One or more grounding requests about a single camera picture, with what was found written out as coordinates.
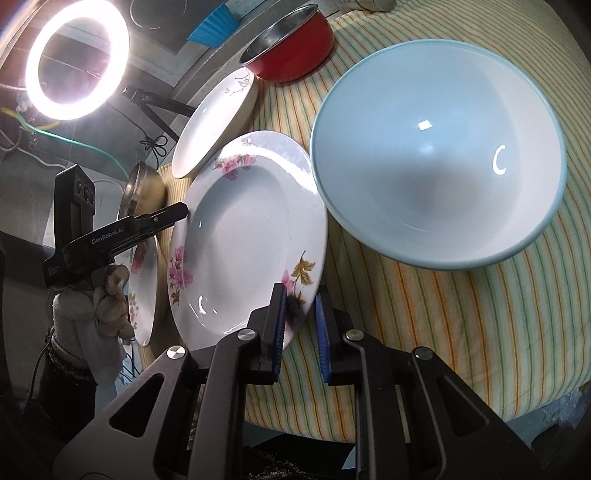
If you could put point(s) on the white ring light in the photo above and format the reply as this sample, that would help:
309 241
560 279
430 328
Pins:
78 60

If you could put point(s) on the white plate grey pattern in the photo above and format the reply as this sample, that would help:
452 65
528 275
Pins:
219 118

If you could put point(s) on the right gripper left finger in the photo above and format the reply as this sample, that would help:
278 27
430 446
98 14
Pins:
267 349

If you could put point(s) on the light blue ceramic bowl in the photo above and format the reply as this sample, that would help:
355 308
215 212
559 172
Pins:
439 154

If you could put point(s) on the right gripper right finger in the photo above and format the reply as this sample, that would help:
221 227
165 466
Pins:
334 355

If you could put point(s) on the gloved left hand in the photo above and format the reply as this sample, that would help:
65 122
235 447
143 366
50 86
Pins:
91 321

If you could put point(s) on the steel pot lid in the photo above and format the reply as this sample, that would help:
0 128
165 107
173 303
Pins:
143 193

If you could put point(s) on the pink floral white plate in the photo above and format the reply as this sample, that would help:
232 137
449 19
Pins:
255 219

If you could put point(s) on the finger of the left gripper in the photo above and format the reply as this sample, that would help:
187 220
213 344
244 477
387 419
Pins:
167 216

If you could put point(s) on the striped yellow cloth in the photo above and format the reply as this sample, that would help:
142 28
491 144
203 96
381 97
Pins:
519 332

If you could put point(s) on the blue silicone cup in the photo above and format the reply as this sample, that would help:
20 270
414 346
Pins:
216 28

